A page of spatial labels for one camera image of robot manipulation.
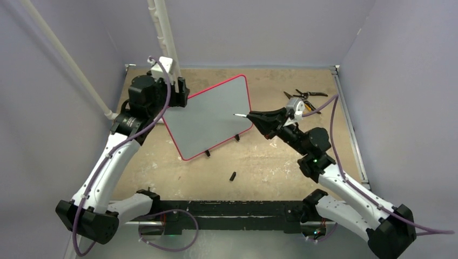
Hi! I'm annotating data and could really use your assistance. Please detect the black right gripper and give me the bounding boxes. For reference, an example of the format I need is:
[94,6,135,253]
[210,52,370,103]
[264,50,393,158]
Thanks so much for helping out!
[247,107,309,156]

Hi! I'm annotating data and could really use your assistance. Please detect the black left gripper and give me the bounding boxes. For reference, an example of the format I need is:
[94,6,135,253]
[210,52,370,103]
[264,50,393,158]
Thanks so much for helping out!
[149,75,188,118]

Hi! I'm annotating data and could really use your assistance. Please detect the white marker pen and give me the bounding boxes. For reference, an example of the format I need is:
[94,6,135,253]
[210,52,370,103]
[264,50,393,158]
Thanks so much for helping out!
[233,113,247,118]

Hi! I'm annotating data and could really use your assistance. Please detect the red framed whiteboard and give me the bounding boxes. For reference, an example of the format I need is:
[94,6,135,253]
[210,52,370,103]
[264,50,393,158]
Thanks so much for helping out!
[163,74,253,161]

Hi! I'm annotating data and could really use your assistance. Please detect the black marker cap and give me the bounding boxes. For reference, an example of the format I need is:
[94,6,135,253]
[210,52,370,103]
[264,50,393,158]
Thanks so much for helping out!
[230,172,237,181]

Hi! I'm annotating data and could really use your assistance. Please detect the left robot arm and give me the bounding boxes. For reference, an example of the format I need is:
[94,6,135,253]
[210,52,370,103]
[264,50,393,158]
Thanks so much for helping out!
[56,75,190,247]

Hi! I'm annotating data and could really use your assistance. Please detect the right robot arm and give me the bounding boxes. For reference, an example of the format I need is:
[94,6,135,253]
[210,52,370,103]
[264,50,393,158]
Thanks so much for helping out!
[247,108,416,258]

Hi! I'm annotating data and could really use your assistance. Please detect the black base bar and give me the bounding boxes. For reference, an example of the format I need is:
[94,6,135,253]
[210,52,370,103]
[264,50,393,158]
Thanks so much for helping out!
[152,200,322,235]

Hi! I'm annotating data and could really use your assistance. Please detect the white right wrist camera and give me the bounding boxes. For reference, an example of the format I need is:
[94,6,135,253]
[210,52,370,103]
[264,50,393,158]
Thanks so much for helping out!
[284,97,305,126]

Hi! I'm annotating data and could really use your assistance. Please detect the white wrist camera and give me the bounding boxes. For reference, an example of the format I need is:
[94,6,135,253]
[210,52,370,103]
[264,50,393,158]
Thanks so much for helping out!
[284,97,305,126]
[147,56,176,83]

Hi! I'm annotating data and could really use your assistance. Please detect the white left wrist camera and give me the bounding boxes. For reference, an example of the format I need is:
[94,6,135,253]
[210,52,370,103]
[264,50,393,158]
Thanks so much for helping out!
[147,56,176,83]

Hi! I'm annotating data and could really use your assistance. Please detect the yellow handled pliers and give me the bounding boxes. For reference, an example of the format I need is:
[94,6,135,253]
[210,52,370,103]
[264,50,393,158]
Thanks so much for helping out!
[283,91,316,112]

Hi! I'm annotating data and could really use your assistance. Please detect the black handled pliers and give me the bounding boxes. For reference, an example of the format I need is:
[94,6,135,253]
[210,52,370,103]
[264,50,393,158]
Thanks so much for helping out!
[293,89,328,100]

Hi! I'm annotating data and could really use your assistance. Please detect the white PVC pipe frame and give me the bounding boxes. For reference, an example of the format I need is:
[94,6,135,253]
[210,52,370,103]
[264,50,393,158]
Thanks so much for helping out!
[18,0,187,125]

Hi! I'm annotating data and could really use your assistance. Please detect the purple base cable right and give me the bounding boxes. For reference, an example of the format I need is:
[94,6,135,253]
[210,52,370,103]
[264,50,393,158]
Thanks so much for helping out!
[304,221,339,244]

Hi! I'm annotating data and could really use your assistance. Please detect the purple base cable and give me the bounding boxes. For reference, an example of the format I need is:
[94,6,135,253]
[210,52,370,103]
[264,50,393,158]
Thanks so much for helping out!
[137,208,199,253]
[304,221,339,244]

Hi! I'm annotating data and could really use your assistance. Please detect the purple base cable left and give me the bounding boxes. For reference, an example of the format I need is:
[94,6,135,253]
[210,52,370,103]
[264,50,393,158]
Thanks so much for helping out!
[137,208,199,253]

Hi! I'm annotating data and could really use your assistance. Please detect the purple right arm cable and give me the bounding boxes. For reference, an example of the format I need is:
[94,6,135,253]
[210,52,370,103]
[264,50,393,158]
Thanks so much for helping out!
[302,94,455,237]

